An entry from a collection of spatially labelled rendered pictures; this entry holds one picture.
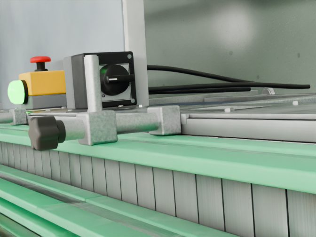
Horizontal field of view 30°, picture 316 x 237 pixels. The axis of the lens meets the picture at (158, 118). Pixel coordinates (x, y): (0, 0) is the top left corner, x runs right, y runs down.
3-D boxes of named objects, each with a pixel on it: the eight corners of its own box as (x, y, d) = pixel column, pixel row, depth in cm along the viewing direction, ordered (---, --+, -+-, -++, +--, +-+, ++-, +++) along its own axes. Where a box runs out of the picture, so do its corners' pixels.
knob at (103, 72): (126, 94, 85) (137, 93, 82) (98, 97, 83) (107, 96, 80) (124, 63, 85) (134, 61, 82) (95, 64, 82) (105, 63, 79)
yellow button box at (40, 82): (57, 106, 117) (20, 110, 113) (54, 69, 117) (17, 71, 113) (70, 106, 111) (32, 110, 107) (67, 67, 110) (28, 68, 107)
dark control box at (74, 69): (117, 106, 93) (66, 110, 89) (113, 55, 93) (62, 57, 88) (141, 105, 86) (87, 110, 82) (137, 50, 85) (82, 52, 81)
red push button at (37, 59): (27, 75, 112) (26, 57, 112) (48, 74, 114) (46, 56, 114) (34, 74, 109) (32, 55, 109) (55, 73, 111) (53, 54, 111)
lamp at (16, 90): (22, 103, 112) (6, 105, 111) (20, 80, 112) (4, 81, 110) (29, 103, 108) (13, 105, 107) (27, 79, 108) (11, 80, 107)
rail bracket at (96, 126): (167, 133, 55) (26, 150, 48) (161, 53, 54) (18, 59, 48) (190, 134, 51) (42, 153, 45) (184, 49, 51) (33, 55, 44)
